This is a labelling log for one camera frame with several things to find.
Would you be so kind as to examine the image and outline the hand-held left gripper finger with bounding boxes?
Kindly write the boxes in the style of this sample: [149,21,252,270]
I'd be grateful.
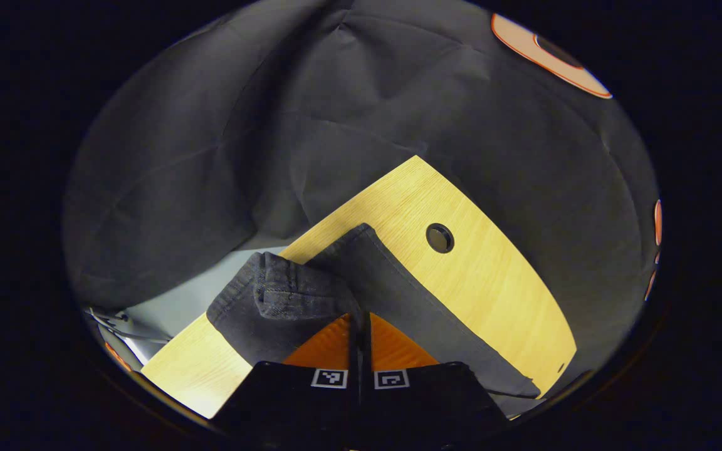
[361,311,513,447]
[211,312,362,444]

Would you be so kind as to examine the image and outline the black backdrop cloth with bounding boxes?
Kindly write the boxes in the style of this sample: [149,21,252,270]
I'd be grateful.
[62,0,662,402]

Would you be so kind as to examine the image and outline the dark grey jeans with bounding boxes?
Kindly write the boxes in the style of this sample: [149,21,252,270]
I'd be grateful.
[206,223,541,400]

